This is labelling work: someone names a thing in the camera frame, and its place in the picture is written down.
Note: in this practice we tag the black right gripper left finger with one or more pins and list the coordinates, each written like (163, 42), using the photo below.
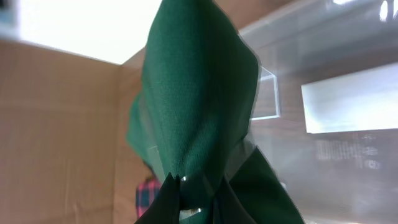
(165, 209)

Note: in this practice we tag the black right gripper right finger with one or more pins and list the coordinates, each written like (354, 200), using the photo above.
(254, 195)

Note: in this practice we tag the green garment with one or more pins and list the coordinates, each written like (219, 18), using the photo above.
(199, 82)

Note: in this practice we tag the red plaid flannel shirt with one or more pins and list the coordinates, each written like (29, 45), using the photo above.
(146, 193)

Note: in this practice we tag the clear plastic storage bin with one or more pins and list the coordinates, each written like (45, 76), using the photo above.
(326, 109)

